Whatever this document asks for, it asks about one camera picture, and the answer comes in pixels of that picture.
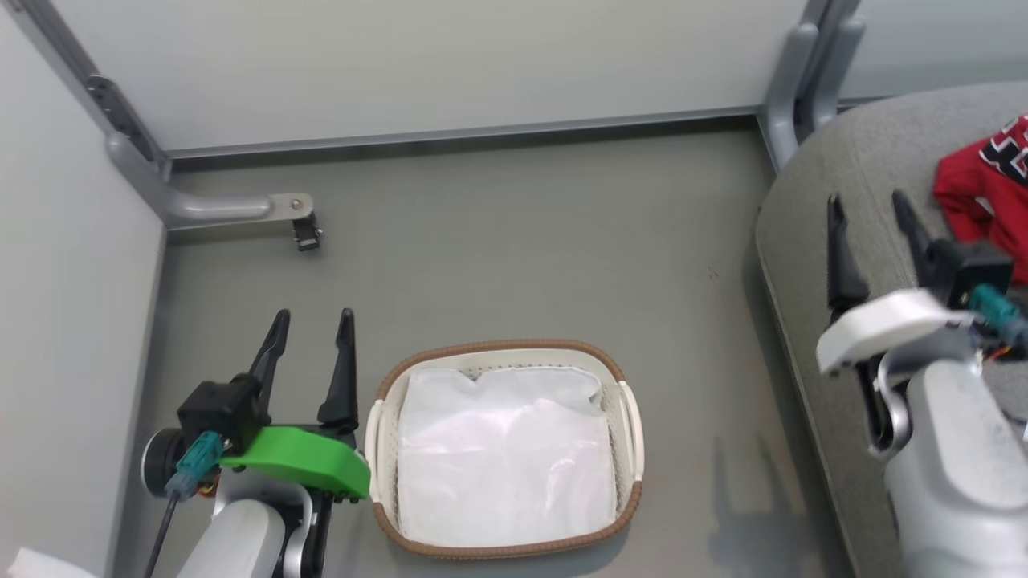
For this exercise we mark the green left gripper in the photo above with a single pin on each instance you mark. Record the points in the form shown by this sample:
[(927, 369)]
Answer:
[(305, 457)]

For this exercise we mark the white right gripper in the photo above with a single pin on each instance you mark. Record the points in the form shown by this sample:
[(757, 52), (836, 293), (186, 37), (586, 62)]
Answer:
[(891, 325)]

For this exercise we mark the red basketball jersey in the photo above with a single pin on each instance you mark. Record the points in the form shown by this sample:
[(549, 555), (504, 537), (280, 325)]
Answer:
[(992, 193)]

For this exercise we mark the grey fabric sofa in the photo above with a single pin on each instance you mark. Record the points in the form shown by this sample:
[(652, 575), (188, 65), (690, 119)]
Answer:
[(811, 241)]

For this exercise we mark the white laundry basket brown rim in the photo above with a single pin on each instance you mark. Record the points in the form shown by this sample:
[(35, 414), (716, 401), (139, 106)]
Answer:
[(385, 449)]

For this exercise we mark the black caster wheel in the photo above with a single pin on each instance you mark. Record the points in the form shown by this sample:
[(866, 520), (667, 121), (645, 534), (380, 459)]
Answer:
[(306, 233)]

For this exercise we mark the grey partition foot with caster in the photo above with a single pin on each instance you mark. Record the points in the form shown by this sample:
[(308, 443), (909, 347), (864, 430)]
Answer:
[(209, 207)]

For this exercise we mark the white mesh basket liner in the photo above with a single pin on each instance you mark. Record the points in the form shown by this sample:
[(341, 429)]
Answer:
[(506, 457)]

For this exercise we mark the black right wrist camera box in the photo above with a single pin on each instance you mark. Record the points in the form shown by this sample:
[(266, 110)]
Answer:
[(968, 269)]

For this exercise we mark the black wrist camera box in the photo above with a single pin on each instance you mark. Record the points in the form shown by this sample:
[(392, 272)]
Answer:
[(968, 269), (217, 405)]

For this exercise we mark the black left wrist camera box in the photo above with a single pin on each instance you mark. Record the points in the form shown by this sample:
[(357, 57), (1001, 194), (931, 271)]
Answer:
[(217, 405)]

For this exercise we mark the grey partition bottom rail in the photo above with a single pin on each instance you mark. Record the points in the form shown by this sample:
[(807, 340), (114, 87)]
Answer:
[(140, 385), (458, 132)]

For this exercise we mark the grey partition post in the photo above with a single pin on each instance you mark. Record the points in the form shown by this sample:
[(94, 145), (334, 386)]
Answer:
[(823, 12), (56, 56)]

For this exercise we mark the black post hinge bracket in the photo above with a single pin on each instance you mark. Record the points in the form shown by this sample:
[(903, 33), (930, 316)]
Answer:
[(116, 112)]

